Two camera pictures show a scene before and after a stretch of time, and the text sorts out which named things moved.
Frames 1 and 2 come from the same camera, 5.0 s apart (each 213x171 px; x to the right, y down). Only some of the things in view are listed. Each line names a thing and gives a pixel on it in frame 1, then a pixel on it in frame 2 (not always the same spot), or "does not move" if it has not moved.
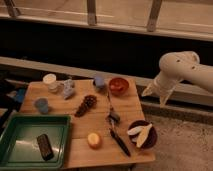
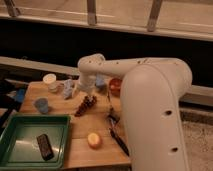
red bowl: (119, 86) does not move
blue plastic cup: (42, 104) does not move
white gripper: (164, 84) → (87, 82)
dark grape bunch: (90, 102) does not move
